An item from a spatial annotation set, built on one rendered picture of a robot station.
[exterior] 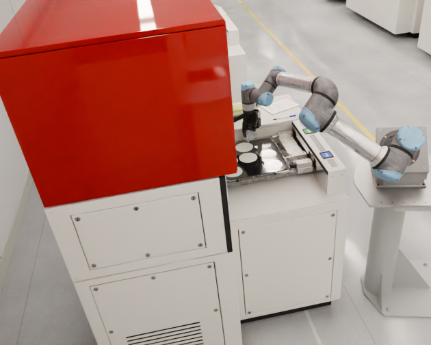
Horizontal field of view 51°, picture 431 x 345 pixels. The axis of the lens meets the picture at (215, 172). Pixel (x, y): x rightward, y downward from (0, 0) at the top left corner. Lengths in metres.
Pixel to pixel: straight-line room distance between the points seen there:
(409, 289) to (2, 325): 2.50
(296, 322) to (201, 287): 0.84
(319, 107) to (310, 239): 0.71
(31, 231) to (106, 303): 1.79
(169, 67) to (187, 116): 0.19
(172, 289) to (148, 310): 0.16
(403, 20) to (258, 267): 5.12
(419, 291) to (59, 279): 2.31
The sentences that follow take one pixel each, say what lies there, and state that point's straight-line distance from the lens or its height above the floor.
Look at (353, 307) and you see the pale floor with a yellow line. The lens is 2.88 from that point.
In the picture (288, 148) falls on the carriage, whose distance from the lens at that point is 2.55.
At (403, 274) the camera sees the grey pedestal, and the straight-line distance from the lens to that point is 2.94.
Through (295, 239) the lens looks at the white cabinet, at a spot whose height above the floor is 0.62.
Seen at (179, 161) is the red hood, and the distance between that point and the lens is 1.68.
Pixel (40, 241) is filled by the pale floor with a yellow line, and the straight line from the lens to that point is 3.69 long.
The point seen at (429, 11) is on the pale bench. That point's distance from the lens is 6.25.
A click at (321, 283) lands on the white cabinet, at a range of 2.64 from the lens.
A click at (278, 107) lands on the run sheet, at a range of 2.80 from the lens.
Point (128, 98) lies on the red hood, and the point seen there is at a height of 1.60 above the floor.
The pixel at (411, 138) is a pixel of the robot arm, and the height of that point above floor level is 1.15.
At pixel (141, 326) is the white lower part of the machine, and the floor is 0.46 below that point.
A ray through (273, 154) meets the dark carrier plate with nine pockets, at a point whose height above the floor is 0.90.
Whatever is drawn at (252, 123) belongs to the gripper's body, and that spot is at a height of 1.05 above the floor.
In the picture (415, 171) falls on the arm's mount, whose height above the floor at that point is 0.92.
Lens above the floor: 2.21
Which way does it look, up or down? 34 degrees down
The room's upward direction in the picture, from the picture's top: 7 degrees counter-clockwise
